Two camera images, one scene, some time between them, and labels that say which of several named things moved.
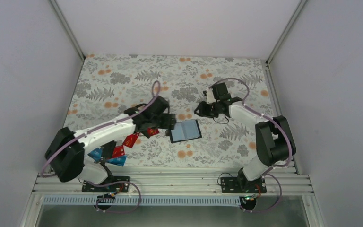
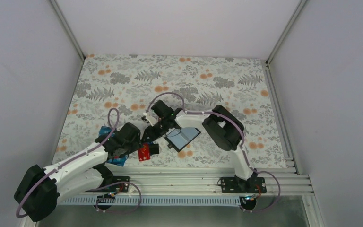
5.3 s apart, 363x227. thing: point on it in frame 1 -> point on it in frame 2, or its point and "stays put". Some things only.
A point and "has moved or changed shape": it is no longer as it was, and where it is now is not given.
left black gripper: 169,122 -> 136,143
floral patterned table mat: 108,85 stays put
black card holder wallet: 185,131 has moved or changed shape
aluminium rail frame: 174,181 stays put
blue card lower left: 119,161 stays put
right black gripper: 202,112 -> 152,134
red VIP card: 152,131 has moved or changed shape
